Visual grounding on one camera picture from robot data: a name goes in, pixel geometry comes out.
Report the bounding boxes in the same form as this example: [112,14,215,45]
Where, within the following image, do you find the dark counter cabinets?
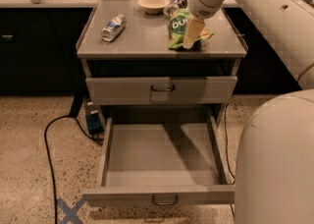
[0,8,91,96]

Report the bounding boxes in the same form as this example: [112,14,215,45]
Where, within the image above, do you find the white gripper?
[183,0,225,49]

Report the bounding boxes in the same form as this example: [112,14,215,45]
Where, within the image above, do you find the black floor cable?
[223,103,237,219]
[43,115,105,224]

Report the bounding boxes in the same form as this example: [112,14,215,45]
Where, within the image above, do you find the green rice chip bag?
[168,9,213,50]

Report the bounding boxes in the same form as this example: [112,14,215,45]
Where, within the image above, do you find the blue power box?
[83,98,103,135]

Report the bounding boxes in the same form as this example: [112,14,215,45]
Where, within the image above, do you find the grey drawer cabinet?
[76,0,249,208]

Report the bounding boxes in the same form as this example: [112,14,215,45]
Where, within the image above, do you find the blue silver soda can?
[101,14,127,42]

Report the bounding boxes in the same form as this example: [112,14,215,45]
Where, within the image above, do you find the beige ceramic bowl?
[137,0,170,15]

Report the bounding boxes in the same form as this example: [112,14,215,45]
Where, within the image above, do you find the black right floor cable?
[223,103,237,219]

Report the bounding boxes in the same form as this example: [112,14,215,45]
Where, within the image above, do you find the blue tape cross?
[57,198,85,224]

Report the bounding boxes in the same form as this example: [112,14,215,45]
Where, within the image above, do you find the black left floor cable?
[43,115,105,224]

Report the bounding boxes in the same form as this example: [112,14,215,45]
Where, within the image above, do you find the closed upper grey drawer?
[86,76,237,105]

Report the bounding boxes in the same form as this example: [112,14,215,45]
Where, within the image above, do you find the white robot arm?
[187,0,314,224]

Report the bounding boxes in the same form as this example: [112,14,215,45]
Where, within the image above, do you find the open middle grey drawer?
[83,118,235,207]

